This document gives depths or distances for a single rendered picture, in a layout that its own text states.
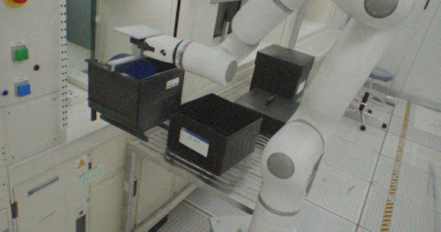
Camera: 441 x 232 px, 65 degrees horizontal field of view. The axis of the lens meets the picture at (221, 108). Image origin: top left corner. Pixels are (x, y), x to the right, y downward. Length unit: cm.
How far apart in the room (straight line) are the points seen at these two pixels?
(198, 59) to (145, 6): 75
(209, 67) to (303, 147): 31
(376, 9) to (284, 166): 37
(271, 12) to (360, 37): 20
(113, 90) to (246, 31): 44
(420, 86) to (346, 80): 473
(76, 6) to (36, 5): 110
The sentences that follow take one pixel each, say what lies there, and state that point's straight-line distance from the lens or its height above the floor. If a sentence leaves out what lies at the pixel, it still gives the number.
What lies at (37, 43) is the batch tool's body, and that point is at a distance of 107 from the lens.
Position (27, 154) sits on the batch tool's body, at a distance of 120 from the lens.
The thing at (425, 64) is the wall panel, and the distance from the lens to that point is 542.
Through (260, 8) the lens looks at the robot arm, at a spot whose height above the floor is 143.
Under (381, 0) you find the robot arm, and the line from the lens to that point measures 67.
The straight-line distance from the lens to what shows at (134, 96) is 100.
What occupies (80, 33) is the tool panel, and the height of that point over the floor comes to 94.
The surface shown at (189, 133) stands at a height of 87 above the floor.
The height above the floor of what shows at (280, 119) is 86.
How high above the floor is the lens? 155
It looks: 26 degrees down
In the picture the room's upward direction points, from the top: 11 degrees clockwise
